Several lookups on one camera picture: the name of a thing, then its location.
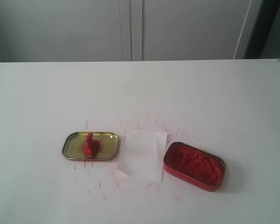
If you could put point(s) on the white paper sheet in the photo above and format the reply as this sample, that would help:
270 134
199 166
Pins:
142 154

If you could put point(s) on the grey cabinet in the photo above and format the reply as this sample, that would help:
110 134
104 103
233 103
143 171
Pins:
126 30

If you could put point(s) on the red ink pad tin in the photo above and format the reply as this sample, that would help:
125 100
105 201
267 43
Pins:
195 166

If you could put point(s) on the gold tin lid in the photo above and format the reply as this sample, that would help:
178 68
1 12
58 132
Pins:
73 148

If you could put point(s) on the red plastic stamp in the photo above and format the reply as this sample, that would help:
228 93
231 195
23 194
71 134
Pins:
91 146

